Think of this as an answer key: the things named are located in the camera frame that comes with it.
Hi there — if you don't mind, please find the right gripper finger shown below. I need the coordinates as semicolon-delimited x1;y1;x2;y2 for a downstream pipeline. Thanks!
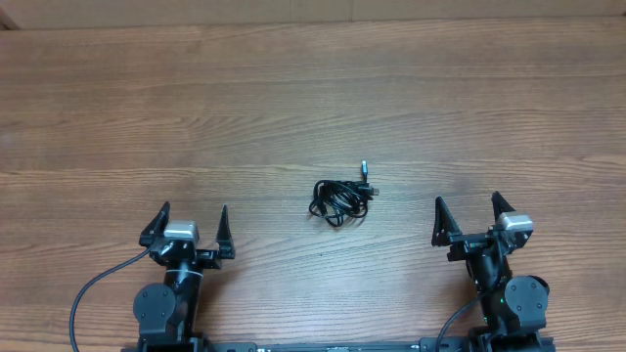
431;197;462;246
491;191;515;220

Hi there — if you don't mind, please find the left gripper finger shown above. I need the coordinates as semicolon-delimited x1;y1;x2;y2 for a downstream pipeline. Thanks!
216;204;234;254
140;201;170;240

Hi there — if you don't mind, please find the black micro USB cable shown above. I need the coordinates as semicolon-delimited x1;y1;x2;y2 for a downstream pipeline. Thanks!
308;179;381;228

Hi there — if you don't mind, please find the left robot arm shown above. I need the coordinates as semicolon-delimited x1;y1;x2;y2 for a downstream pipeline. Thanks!
133;202;236;352

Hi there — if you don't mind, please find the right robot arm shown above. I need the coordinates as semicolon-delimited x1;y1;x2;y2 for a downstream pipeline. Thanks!
431;192;555;351

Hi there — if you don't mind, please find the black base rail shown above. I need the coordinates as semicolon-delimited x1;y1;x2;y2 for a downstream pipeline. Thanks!
120;335;557;352

